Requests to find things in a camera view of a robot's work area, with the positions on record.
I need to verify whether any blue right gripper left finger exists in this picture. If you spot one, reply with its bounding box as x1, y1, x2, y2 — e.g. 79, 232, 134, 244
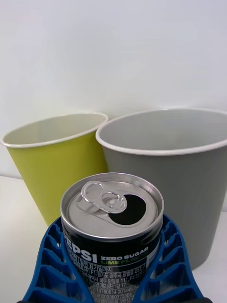
21, 216, 95, 303

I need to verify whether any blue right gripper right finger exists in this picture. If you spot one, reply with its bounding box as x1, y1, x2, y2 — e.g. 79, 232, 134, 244
131, 213, 206, 303

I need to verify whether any black drink can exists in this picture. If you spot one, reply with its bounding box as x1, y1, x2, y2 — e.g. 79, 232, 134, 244
60, 172, 165, 303

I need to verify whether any grey plastic bin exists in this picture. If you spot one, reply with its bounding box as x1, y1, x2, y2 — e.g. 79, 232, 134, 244
95, 108, 227, 271

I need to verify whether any yellow-green plastic bin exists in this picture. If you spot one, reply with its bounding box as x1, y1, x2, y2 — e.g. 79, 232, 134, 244
0, 112, 109, 227

